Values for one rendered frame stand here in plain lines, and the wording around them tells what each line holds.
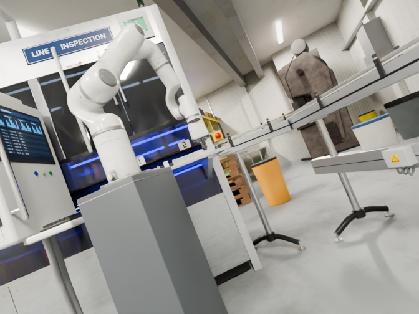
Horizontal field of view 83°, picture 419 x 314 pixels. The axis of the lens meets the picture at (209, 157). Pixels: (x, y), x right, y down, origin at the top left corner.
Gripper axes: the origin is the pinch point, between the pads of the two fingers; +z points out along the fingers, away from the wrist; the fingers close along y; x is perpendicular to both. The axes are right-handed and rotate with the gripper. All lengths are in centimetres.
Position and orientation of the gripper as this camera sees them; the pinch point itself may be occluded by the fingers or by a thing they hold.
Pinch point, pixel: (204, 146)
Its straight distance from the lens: 136.8
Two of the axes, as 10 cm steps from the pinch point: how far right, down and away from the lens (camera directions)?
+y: -9.2, 3.5, -1.8
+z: 3.7, 9.3, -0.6
